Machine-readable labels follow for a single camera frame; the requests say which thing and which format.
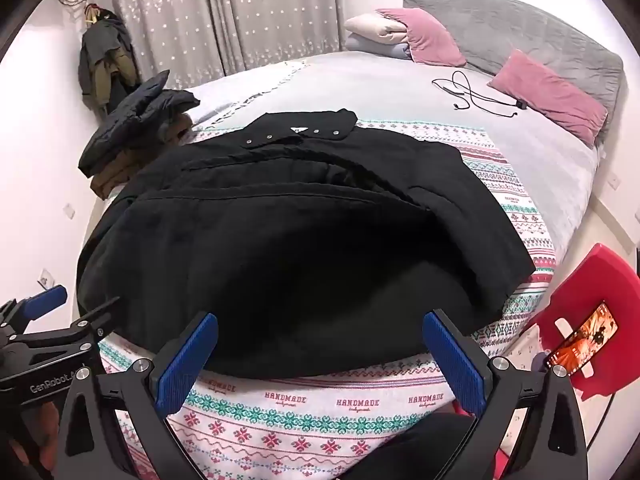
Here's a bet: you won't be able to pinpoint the folded cream duvet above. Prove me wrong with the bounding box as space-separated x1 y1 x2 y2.
345 12 408 41

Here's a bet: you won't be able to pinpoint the bed with grey sheet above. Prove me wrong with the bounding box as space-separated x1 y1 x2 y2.
187 50 601 271

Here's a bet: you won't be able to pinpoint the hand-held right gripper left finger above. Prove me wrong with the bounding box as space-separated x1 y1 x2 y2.
52 312 221 480

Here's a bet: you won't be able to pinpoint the folded brown garment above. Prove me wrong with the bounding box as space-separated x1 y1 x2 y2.
90 112 193 200

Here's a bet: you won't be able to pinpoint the person's dark trouser leg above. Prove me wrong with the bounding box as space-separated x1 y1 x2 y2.
345 405 481 480

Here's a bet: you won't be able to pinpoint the pink pillow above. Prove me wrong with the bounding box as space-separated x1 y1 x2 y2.
487 50 609 148
375 8 467 68

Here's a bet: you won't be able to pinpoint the patterned knit blanket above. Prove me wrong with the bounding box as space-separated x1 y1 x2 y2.
97 119 557 480

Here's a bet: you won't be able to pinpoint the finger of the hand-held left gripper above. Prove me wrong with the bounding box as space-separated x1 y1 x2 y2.
21 284 69 320
74 296 122 342

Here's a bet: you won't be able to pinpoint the grey dotted curtain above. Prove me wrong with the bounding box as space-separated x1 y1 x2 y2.
90 0 346 86

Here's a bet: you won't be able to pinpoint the hanging dark coats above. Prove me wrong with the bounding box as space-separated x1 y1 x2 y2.
78 5 143 121

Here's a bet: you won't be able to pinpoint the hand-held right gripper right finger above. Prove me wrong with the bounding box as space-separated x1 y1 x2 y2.
421 309 588 480

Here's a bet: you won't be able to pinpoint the black jacket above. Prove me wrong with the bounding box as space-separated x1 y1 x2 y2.
76 108 536 380

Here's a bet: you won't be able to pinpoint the folded grey blanket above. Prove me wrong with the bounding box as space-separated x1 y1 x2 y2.
345 34 413 61

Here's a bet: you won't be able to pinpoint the black earphone cable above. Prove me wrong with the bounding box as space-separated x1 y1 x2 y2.
432 71 531 118

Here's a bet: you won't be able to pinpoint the smartphone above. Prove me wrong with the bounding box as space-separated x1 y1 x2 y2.
544 301 619 368

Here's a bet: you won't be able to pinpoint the dark puffer jacket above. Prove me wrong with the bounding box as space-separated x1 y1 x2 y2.
78 71 201 178

